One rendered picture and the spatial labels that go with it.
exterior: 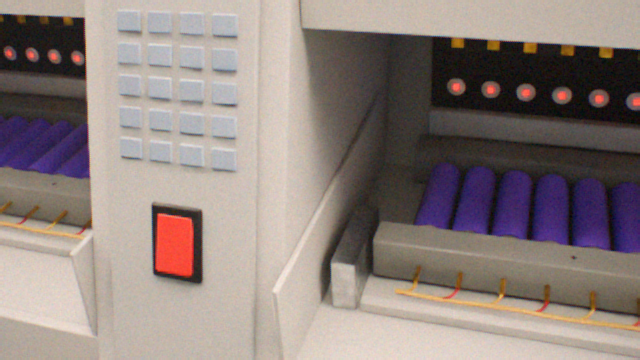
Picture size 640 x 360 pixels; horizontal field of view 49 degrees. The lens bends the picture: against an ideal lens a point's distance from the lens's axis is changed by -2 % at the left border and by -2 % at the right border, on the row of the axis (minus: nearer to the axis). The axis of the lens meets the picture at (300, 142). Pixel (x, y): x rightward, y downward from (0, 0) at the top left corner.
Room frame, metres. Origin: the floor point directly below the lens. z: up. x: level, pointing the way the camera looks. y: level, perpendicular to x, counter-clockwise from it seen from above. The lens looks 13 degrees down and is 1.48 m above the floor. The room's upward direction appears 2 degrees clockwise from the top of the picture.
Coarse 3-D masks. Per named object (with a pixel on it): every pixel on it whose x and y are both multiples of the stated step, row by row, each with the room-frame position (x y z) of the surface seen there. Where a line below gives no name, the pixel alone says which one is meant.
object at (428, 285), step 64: (448, 64) 0.42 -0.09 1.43; (512, 64) 0.41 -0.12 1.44; (576, 64) 0.40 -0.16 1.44; (448, 128) 0.43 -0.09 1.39; (512, 128) 0.42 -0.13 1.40; (576, 128) 0.40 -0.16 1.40; (384, 192) 0.42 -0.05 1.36; (448, 192) 0.38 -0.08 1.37; (512, 192) 0.37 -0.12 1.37; (576, 192) 0.38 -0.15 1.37; (320, 256) 0.32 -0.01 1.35; (384, 256) 0.33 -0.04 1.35; (448, 256) 0.32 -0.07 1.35; (512, 256) 0.31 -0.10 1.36; (576, 256) 0.31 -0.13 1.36; (320, 320) 0.31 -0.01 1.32; (384, 320) 0.31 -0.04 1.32; (448, 320) 0.30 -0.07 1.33; (512, 320) 0.30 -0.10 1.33; (576, 320) 0.29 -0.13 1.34
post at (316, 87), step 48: (96, 0) 0.30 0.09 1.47; (288, 0) 0.28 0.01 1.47; (96, 48) 0.31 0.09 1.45; (288, 48) 0.28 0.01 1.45; (336, 48) 0.34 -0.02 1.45; (384, 48) 0.45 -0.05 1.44; (96, 96) 0.31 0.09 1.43; (288, 96) 0.28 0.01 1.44; (336, 96) 0.34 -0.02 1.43; (384, 96) 0.45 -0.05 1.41; (96, 144) 0.31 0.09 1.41; (288, 144) 0.28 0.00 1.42; (336, 144) 0.35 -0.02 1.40; (384, 144) 0.46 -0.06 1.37; (96, 192) 0.31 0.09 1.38; (288, 192) 0.28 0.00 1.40; (96, 240) 0.31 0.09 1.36; (288, 240) 0.28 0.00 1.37; (96, 288) 0.31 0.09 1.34
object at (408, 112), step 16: (400, 48) 0.47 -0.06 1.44; (416, 48) 0.46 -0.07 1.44; (400, 64) 0.46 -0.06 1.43; (416, 64) 0.46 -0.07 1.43; (400, 80) 0.47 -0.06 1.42; (416, 80) 0.46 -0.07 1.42; (48, 96) 0.55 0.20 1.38; (400, 96) 0.46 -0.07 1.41; (416, 96) 0.46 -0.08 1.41; (400, 112) 0.46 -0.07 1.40; (416, 112) 0.46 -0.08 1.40; (400, 128) 0.46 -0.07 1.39; (416, 128) 0.46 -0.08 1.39; (400, 144) 0.46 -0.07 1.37; (416, 144) 0.46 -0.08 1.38; (544, 144) 0.44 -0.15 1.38; (384, 160) 0.47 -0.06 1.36; (400, 160) 0.46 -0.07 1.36
